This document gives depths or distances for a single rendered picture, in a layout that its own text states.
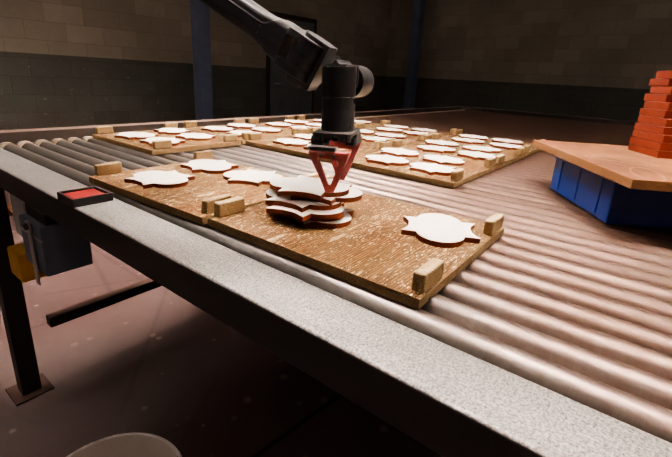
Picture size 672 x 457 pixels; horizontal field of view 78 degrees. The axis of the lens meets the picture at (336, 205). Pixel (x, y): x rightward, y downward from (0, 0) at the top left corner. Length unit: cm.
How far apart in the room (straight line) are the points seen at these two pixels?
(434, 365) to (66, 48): 584
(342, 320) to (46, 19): 572
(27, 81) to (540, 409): 584
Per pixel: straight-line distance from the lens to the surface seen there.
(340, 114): 69
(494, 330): 53
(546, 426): 43
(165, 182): 97
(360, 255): 61
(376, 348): 46
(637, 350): 58
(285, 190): 71
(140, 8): 637
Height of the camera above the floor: 118
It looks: 17 degrees down
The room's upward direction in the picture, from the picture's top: 3 degrees clockwise
